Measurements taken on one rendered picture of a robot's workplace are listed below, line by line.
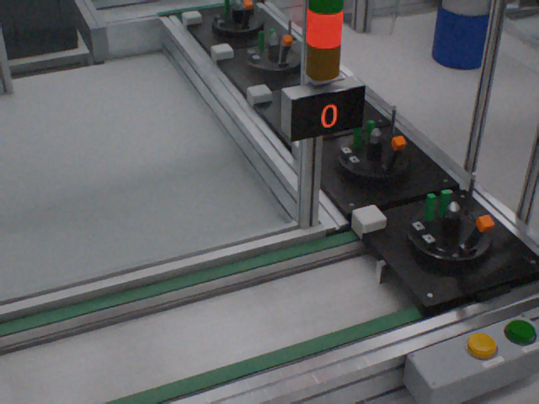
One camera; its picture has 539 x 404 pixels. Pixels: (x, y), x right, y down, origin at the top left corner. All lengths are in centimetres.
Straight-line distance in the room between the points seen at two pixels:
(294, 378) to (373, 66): 122
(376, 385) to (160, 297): 36
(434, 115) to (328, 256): 69
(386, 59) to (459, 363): 122
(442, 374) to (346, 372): 13
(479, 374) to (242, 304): 38
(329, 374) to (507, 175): 78
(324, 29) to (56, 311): 58
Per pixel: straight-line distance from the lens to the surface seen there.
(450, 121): 184
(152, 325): 117
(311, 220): 128
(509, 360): 110
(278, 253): 124
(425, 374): 105
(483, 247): 123
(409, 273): 119
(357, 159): 139
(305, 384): 102
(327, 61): 107
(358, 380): 107
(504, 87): 206
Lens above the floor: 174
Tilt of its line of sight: 35 degrees down
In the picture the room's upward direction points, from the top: 1 degrees clockwise
